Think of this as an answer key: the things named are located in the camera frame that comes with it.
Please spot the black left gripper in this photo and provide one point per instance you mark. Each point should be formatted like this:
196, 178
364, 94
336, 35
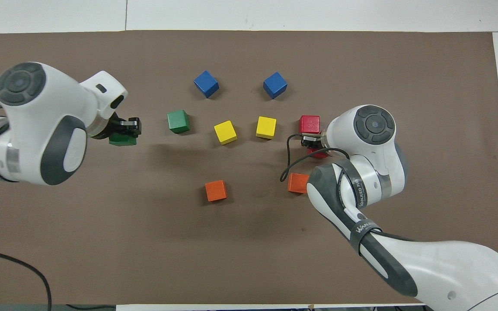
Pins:
115, 127

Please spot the blue wooden cube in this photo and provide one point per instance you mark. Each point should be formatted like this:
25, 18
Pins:
206, 84
275, 85

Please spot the orange wooden cube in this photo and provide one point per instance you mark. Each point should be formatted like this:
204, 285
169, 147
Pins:
296, 183
215, 190

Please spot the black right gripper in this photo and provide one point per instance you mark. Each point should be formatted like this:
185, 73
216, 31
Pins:
318, 142

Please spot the brown table mat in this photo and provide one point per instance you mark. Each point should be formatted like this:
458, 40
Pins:
249, 259

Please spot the yellow wooden cube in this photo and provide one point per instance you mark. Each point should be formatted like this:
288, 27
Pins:
225, 132
266, 127

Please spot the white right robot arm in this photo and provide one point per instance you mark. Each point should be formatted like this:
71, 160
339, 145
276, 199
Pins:
374, 125

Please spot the red wooden cube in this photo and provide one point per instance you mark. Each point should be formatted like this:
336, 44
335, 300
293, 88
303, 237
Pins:
309, 124
318, 154

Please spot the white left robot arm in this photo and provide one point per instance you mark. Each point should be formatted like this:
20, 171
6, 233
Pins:
41, 108

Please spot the green wooden cube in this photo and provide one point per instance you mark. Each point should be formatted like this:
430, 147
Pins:
122, 141
178, 121

